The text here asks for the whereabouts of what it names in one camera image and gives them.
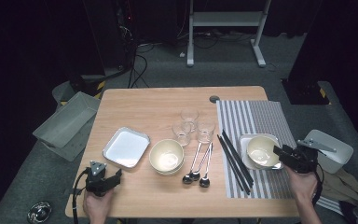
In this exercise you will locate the dark tape strip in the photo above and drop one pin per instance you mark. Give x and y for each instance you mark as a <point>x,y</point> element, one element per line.
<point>69,191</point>

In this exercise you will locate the silver metal spoon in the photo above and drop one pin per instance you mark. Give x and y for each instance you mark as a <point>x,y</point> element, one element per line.
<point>195,176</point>
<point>187,179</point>
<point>204,182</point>

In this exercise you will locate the bundle of black chopsticks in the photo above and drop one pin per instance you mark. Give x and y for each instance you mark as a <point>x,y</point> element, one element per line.
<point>236,163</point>

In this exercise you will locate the cream ceramic bowl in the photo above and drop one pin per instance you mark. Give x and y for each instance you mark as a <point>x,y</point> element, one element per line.
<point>261,152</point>
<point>171,172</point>
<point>167,155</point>

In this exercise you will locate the black equipment rack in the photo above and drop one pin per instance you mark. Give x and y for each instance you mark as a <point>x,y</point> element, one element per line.
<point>112,37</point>

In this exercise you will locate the small white plug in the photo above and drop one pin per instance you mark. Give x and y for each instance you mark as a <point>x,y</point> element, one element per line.
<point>182,54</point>

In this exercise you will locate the white square plate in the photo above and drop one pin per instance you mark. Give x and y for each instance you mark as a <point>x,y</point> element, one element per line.
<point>126,147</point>
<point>243,155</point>

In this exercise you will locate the white metal stand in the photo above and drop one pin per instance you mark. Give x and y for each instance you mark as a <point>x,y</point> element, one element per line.
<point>227,18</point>

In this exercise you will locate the striped grey cloth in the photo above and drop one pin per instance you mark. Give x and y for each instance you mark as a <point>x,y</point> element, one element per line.
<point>331,205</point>

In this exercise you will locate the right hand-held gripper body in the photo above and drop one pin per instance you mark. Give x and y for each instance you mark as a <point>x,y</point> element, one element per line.
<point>304,160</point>

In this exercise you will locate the shiny metal object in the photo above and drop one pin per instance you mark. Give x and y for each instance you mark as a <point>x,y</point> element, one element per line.
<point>39,212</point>

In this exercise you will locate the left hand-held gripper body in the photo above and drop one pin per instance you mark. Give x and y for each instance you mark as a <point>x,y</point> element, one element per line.
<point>98,183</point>

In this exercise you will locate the beige cloth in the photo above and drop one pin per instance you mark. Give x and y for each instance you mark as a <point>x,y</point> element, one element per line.
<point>345,186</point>

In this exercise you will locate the grey round table grommet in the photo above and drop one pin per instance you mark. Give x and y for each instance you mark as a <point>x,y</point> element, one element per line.
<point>214,99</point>

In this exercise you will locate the grey striped placemat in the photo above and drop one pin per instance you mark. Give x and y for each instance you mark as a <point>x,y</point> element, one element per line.
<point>261,118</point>

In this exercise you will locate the grey plastic bin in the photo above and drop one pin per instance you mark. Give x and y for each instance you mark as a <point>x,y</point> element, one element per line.
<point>65,121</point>

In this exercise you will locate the person's left hand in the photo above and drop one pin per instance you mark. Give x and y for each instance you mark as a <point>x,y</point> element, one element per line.
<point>96,208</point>

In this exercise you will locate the black base with yellow stripes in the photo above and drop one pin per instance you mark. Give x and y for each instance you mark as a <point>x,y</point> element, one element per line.
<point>304,91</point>
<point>87,85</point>

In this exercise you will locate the clear glass cup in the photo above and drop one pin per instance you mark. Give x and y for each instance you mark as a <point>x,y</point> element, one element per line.
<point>181,132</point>
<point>189,114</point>
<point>205,129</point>

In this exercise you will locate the white plastic bin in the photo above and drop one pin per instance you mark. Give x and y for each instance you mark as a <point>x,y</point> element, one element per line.
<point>335,161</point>

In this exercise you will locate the person's right hand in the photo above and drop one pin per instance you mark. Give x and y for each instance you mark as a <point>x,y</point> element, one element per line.
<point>303,185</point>

